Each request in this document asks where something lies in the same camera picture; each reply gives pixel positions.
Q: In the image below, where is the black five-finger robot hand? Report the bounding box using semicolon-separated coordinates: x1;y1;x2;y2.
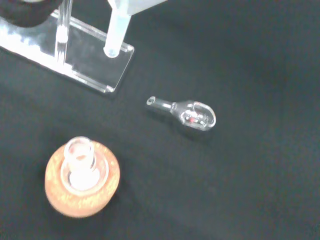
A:
0;0;64;28

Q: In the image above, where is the clear acrylic funnel stand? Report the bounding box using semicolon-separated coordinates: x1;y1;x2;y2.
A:
0;0;135;95

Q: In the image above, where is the clear glass weighing funnel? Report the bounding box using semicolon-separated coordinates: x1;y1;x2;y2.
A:
145;95;217;132

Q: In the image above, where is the clear round-bottom glass flask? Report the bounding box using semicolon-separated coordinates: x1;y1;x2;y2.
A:
59;135;111;193

